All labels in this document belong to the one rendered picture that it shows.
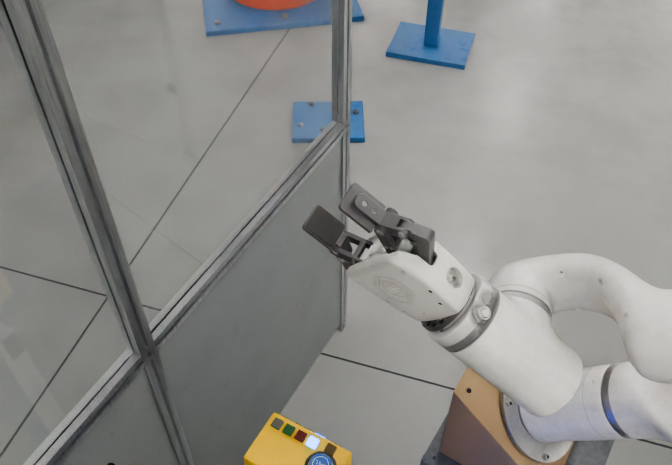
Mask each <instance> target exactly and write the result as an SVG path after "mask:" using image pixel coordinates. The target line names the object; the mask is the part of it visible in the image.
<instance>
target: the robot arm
mask: <svg viewBox="0 0 672 465"><path fill-rule="evenodd" d="M338 208H339V210H340V211H341V212H342V213H344V214H345V215H346V216H348V217H349V218H350V219H351V220H353V221H354V222H355V223H356V224H358V225H359V226H360V227H362V228H363V229H364V230H365V231H367V232H368V233H371V232H372V231H373V229H374V228H375V229H374V232H375V235H373V236H371V237H369V238H367V239H364V238H362V237H360V236H357V235H355V234H353V233H351V232H348V231H346V230H345V228H346V227H347V226H346V225H344V224H343V223H342V222H341V221H339V220H338V219H337V218H335V217H334V216H333V215H332V214H330V213H329V212H328V211H327V210H325V209H324V208H323V207H321V206H320V205H317V206H315V207H314V208H313V210H312V212H311V213H310V215H309V216H308V218H307V219H306V221H305V222H304V224H303V226H302V228H303V230H304V231H305V232H307V233H308V234H309V235H311V236H312V237H313V238H315V239H316V240H317V241H318V242H320V243H321V244H322V245H324V246H325V247H326V248H328V249H329V251H330V253H331V254H333V255H335V256H336V258H337V259H338V261H339V262H341V263H342V264H343V266H344V267H345V269H346V270H347V273H348V275H349V277H350V278H352V279H353V280H354V281H356V282H357V283H359V284H360V285H361V286H363V287H364V288H366V289H367V290H369V291H370V292H371V293H373V294H374V295H376V296H377V297H379V298H380V299H382V300H383V301H385V302H386V303H388V304H389V305H391V306H392V307H394V308H396V309H397V310H399V311H401V312H402V313H404V314H406V315H408V316H410V317H412V318H413V319H415V320H417V321H421V323H422V326H423V327H424V328H425V329H426V331H427V334H428V336H429V337H430V338H431V339H433V340H434V341H435V342H436V343H438V344H439V345H440V346H442V347H443V348H444V349H446V350H447V351H449V352H450V353H451V354H452V355H454V356H455V357H456V358H458V359H459V360H460V361H462V362H463V363H464V364H466V365H467V366H468V367H469V368H471V369H472V370H473V371H475V372H476V373H477V374H479V375H480V376H481V377H483V378H484V379H485V380H486V381H488V382H489V383H490V384H492V385H493V386H494V387H496V388H497V389H498V390H500V410H501V415H502V420H503V423H504V427H505V429H506V431H507V434H508V436H509V438H510V439H511V441H512V443H513V444H514V446H515V447H516V448H517V449H518V451H519V452H520V453H522V454H523V455H524V456H525V457H527V458H528V459H530V460H532V461H535V462H539V463H550V462H554V461H556V460H558V459H560V458H561V457H562V456H563V455H565V453H566V452H567V451H568V449H569V448H570V446H571V443H572V441H591V440H622V439H657V440H663V441H666V442H668V443H670V444H672V289H660V288H656V287H654V286H652V285H650V284H648V283H646V282H645V281H643V280H642V279H640V278H639V277H637V276H636V275H635V274H633V273H632V272H630V271H629V270H627V269H626V268H624V267H623V266H621V265H619V264H617V263H616V262H614V261H611V260H609V259H607V258H604V257H601V256H597V255H593V254H587V253H562V254H552V255H544V256H537V257H530V258H525V259H520V260H516V261H513V262H510V263H507V264H505V265H503V266H501V267H500V268H498V269H497V270H496V271H495V272H494V274H493V275H492V277H491V279H490V281H489V282H488V280H487V279H486V278H484V277H482V276H481V275H479V274H478V273H470V272H469V271H467V270H466V269H465V268H464V267H463V266H462V265H461V264H460V263H459V262H458V261H457V260H456V259H455V258H454V257H453V256H452V255H451V254H450V253H449V252H448V251H447V250H446V249H444V248H443V247H442V246H441V245H440V244H439V243H438V242H436V241H435V231H434V230H433V229H431V228H428V227H426V226H423V225H421V224H418V223H416V224H415V222H414V221H413V219H411V218H408V217H404V216H401V215H399V214H398V212H397V211H396V210H395V209H393V208H391V207H388V208H387V209H386V210H385V208H386V206H385V205H384V204H383V203H381V202H380V201H379V200H378V199H377V198H375V197H374V196H373V195H372V194H370V193H369V192H368V191H367V190H365V189H364V188H363V187H362V186H360V185H359V184H358V183H354V184H352V185H351V186H350V187H349V189H348V191H347V192H346V194H345V196H344V197H343V199H342V200H341V202H340V204H339V205H338ZM350 242H351V243H353V244H355V245H358V247H357V249H356V250H355V252H354V254H352V251H353V249H352V246H351V244H350ZM366 248H367V249H368V252H367V254H366V255H365V257H364V259H363V260H362V259H360V257H361V256H362V254H363V252H364V250H365V249H366ZM569 310H586V311H594V312H598V313H601V314H604V315H606V316H608V317H610V318H612V319H613V320H614V321H616V323H617V324H618V327H619V330H620V334H621V337H622V340H623V344H624V347H625V350H626V353H627V355H628V358H629V361H627V362H620V363H612V364H605V365H597V366H590V367H583V363H582V360H581V358H580V356H579V355H578V354H577V353H576V352H575V351H574V350H572V349H571V348H570V347H569V346H567V345H566V344H565V343H564V342H562V341H561V340H560V339H559V337H558V336H557V335H556V333H555V331H554V329H553V326H552V315H553V314H554V313H556V312H560V311H569Z"/></svg>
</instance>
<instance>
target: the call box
mask: <svg viewBox="0 0 672 465"><path fill-rule="evenodd" d="M275 417H277V418H279V419H281V420H283V421H284V424H283V425H282V427H281V428H280V430H277V429H275V428H273V427H271V423H272V422H273V420H274V419H275ZM287 423H288V424H290V425H292V426H294V427H295V428H296V429H295V431H294V432H293V434H292V436H291V437H290V436H288V435H286V434H284V433H283V432H282V430H283V429H284V427H285V426H286V424H287ZM299 429H300V430H301V431H303V432H305V433H307V437H306V438H305V440H304V442H303V443H301V442H299V441H297V440H296V439H294V436H295V435H296V433H297V431H298V430H299ZM310 436H313V437H315V438H317V439H318V440H319V443H318V445H317V446H316V448H315V449H312V448H310V447H309V446H307V445H306V442H307V441H308V439H309V437H310ZM328 443H331V444H333V445H335V446H336V447H337V450H336V452H335V453H334V455H333V456H330V455H329V454H327V453H325V452H324V449H325V447H326V446H327V444H328ZM317 453H319V454H325V455H327V456H329V457H330V459H331V460H332V465H351V460H352V453H351V452H350V451H348V450H346V449H344V448H342V447H340V446H338V445H336V444H334V443H333V442H331V441H329V440H327V439H325V438H323V437H321V436H319V435H317V434H315V433H314V432H312V431H310V430H308V429H306V428H304V427H302V426H300V425H298V424H296V423H295V422H293V421H291V420H289V419H287V418H285V417H283V416H281V415H279V414H277V413H275V412H274V413H273V414H272V416H271V417H270V419H269V420H268V422H267V423H266V425H265V426H264V428H263V429H262V430H261V432H260V433H259V435H258V436H257V438H256V439H255V441H254V442H253V444H252V445H251V447H250V448H249V450H248V451H247V453H246V454H245V456H244V462H245V465H309V461H310V459H311V458H312V457H313V456H314V455H316V454H317Z"/></svg>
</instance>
